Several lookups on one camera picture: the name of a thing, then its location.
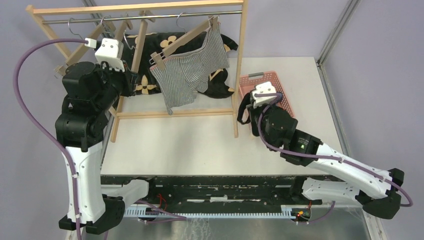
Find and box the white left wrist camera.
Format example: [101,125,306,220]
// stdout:
[94,38,126,72]

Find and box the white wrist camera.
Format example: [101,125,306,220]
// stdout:
[94,38,126,72]
[250,81,278,108]

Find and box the black blanket with cream flowers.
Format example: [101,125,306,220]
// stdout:
[121,32,234,99]

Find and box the white slotted cable duct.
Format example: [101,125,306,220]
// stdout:
[123,204,297,220]

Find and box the pink perforated plastic basket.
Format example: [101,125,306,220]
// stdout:
[238,71,295,118]

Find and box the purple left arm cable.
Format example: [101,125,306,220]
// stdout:
[12,38,110,240]

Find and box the empty wooden clip hanger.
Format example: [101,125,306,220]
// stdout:
[54,15,116,78]

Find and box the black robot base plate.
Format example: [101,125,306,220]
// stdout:
[100,175,322,214]

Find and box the grey metal corner rail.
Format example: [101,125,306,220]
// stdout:
[315,0,361,155]

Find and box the wooden clothes rack frame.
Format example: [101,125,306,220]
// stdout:
[25,0,248,143]

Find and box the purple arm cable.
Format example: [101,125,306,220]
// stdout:
[12,38,110,240]
[253,92,414,224]

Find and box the metal clothes rail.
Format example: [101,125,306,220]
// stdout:
[42,10,242,25]

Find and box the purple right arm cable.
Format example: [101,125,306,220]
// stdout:
[253,92,414,224]

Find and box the grey striped underwear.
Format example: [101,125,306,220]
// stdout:
[149,27,229,116]

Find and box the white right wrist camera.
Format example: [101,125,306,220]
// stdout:
[250,81,278,108]

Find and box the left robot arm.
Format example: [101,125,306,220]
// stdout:
[55,61,158,235]

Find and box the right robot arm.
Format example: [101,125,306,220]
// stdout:
[245,104,412,220]

